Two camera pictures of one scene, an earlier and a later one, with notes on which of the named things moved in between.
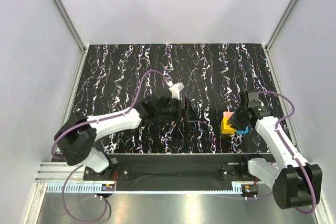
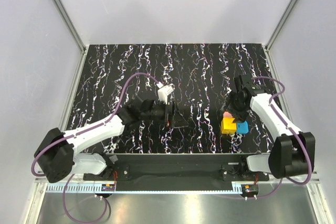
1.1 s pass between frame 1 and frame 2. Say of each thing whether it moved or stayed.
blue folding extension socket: stayed
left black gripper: moved
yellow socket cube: stayed
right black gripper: moved
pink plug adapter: stayed
